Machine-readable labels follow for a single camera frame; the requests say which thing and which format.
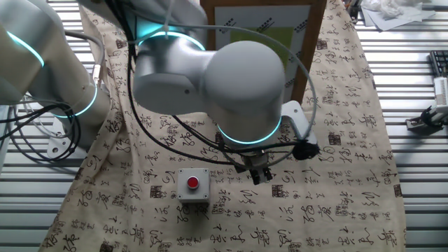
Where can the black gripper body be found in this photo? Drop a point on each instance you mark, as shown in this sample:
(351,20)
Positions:
(257,162)

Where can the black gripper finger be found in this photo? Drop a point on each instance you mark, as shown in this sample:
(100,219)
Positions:
(256,178)
(267,174)

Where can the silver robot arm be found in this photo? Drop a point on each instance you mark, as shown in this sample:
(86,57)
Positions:
(241,80)

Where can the grey box red button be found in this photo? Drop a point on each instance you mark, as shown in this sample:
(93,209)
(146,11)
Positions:
(201,194)

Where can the beige calligraphy print tablecloth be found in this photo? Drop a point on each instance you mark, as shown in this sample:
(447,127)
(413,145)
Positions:
(315,217)

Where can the white zip tie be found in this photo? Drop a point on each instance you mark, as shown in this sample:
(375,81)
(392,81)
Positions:
(168,24)

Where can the black keyboard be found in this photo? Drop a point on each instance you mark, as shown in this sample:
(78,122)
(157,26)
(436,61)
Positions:
(440,61)

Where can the white crumpled papers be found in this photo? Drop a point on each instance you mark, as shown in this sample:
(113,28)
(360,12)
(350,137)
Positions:
(402,14)

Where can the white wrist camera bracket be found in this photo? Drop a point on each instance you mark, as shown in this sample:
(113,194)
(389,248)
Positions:
(295,117)

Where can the wooden picture frame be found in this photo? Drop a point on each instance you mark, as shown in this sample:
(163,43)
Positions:
(245,14)

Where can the metal camera clamp mount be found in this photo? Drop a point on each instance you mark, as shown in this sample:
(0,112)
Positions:
(416,124)

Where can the grey ribbed camera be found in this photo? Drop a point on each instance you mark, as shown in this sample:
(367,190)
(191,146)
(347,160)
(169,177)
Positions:
(441,91)

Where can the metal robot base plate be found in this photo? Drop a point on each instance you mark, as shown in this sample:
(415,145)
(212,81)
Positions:
(55,148)

